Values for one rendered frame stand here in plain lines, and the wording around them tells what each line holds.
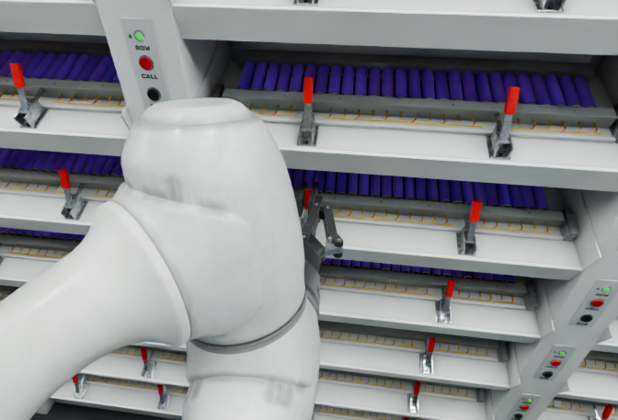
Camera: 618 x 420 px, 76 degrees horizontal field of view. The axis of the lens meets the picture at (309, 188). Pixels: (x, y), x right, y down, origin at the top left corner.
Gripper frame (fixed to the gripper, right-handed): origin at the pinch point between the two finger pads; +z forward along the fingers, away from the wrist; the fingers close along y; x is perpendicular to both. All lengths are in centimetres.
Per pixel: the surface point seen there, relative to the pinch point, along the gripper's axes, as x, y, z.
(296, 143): 10.4, -1.4, -2.9
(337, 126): 12.4, 4.1, 0.3
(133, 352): -61, -49, 15
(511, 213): -2.6, 34.0, 5.2
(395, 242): -7.6, 15.1, 1.1
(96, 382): -79, -66, 17
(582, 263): -7.7, 44.4, -0.1
